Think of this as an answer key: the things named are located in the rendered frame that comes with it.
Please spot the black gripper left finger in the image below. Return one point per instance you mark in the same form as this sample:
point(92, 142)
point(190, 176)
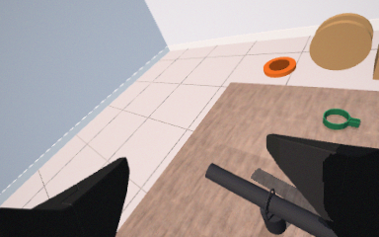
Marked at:
point(92, 208)

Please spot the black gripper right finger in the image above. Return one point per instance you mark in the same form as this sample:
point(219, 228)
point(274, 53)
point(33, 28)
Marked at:
point(340, 181)

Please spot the green ring with tab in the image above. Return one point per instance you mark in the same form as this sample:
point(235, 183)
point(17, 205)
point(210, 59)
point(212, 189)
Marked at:
point(354, 122)

